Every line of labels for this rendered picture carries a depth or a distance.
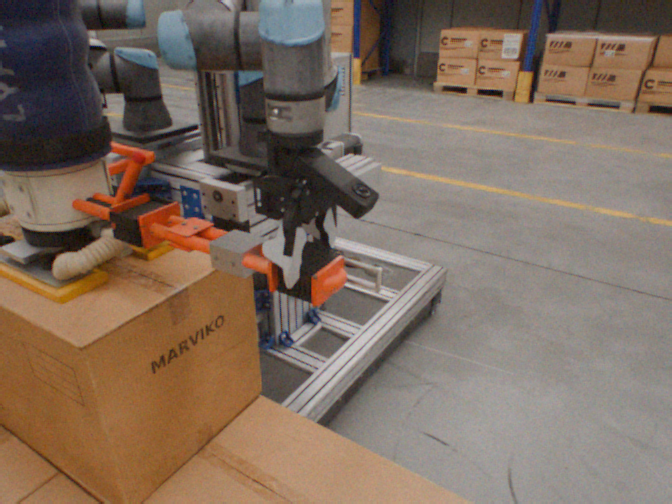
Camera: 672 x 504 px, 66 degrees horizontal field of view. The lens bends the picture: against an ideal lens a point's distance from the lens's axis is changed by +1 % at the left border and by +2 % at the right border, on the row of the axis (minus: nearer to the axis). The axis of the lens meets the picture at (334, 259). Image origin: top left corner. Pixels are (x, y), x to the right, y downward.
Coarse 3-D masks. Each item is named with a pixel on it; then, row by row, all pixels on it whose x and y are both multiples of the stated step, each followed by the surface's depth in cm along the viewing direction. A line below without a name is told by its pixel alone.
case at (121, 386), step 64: (128, 256) 107; (192, 256) 107; (0, 320) 94; (64, 320) 87; (128, 320) 87; (192, 320) 100; (0, 384) 109; (64, 384) 90; (128, 384) 91; (192, 384) 105; (256, 384) 126; (64, 448) 103; (128, 448) 95; (192, 448) 111
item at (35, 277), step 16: (0, 240) 103; (16, 240) 108; (0, 256) 102; (48, 256) 97; (0, 272) 99; (16, 272) 97; (32, 272) 96; (48, 272) 96; (96, 272) 98; (32, 288) 94; (48, 288) 92; (64, 288) 92; (80, 288) 93
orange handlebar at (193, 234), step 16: (112, 144) 130; (128, 160) 119; (96, 192) 101; (80, 208) 96; (96, 208) 94; (176, 224) 86; (192, 224) 87; (208, 224) 87; (176, 240) 84; (192, 240) 83; (208, 240) 82; (256, 256) 77; (336, 272) 73; (336, 288) 72
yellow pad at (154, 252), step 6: (132, 246) 107; (156, 246) 107; (162, 246) 107; (168, 246) 108; (138, 252) 106; (144, 252) 105; (150, 252) 105; (156, 252) 106; (162, 252) 107; (144, 258) 105; (150, 258) 105
